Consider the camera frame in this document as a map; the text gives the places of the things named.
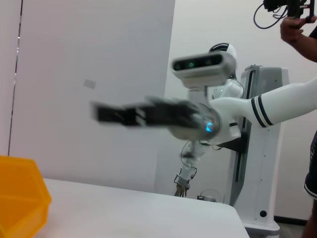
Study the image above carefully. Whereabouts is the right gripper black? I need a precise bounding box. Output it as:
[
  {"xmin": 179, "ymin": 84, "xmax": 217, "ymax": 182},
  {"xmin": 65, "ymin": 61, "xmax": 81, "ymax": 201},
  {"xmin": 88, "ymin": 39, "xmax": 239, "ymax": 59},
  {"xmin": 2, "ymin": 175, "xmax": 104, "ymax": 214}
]
[{"xmin": 90, "ymin": 96, "xmax": 203, "ymax": 131}]

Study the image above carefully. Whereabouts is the black handheld camera rig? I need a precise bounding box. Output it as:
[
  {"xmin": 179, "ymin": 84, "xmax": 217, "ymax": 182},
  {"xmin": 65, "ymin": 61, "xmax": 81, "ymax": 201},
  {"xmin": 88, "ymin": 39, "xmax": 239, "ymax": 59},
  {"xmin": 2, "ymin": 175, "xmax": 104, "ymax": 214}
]
[{"xmin": 262, "ymin": 0, "xmax": 317, "ymax": 28}]

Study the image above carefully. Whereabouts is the bystander bare forearm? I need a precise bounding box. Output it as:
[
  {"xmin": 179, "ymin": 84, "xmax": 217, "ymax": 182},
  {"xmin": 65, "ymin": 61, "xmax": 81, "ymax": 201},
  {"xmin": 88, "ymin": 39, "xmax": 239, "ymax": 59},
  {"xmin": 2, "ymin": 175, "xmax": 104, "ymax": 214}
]
[{"xmin": 291, "ymin": 32, "xmax": 317, "ymax": 63}]

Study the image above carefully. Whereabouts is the bystander bare hand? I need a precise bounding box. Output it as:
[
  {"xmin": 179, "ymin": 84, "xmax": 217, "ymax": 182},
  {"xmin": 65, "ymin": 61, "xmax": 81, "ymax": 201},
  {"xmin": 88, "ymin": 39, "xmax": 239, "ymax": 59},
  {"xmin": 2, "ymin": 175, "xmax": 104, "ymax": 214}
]
[{"xmin": 279, "ymin": 16, "xmax": 317, "ymax": 43}]

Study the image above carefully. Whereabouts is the white humanoid robot black visor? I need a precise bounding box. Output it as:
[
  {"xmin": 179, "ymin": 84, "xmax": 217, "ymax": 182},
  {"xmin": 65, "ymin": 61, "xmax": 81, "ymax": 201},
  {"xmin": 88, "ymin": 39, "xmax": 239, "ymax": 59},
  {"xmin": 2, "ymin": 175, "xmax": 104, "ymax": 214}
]
[{"xmin": 173, "ymin": 43, "xmax": 245, "ymax": 198}]

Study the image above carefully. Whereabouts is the yellow plastic storage bin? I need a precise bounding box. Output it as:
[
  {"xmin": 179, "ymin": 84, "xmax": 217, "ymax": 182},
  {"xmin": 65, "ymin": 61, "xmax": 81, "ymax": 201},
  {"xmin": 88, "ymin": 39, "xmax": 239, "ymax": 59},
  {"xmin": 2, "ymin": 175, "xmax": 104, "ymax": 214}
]
[{"xmin": 0, "ymin": 155, "xmax": 53, "ymax": 238}]

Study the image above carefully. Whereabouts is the bystander in dark shorts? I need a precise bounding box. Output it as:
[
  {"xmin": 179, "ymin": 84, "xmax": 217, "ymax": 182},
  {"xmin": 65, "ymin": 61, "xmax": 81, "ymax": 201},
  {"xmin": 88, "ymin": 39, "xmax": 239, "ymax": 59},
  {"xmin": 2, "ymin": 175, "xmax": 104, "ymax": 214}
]
[{"xmin": 302, "ymin": 23, "xmax": 317, "ymax": 238}]

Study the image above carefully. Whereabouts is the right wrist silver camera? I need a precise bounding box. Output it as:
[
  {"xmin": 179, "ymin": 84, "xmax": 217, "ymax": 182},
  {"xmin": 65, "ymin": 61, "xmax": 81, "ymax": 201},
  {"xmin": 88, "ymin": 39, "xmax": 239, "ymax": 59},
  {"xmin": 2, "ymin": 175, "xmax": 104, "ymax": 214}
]
[{"xmin": 172, "ymin": 53, "xmax": 236, "ymax": 100}]

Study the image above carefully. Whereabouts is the white power adapter with cable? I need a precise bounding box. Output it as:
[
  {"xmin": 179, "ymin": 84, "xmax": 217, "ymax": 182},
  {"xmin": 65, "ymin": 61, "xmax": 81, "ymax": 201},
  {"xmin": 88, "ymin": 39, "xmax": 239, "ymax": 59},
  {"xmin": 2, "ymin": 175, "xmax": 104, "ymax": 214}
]
[{"xmin": 197, "ymin": 189, "xmax": 221, "ymax": 202}]

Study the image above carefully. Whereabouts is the black camera rig cable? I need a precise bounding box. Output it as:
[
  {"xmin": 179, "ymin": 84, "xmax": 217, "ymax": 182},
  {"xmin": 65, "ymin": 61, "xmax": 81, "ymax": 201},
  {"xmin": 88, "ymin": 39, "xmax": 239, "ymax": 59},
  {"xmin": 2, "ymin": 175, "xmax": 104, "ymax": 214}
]
[{"xmin": 253, "ymin": 2, "xmax": 289, "ymax": 29}]

